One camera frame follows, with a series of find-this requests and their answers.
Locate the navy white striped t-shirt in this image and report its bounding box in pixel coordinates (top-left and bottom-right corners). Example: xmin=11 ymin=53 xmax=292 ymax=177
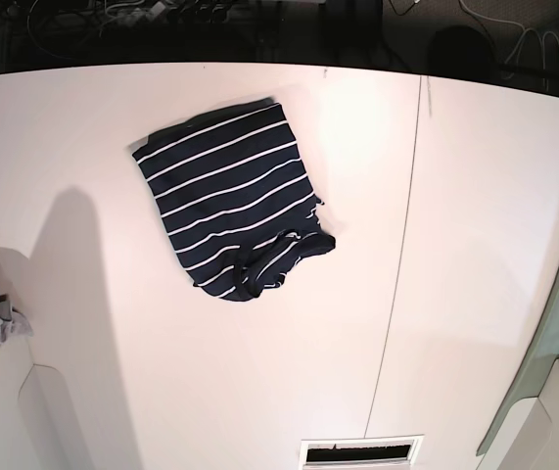
xmin=132 ymin=98 xmax=336 ymax=302

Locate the white bin left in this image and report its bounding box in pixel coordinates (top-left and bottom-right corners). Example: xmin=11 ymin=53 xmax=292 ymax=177
xmin=0 ymin=247 xmax=84 ymax=470

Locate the white cables background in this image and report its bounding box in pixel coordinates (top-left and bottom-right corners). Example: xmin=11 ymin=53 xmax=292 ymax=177
xmin=383 ymin=1 xmax=559 ymax=72

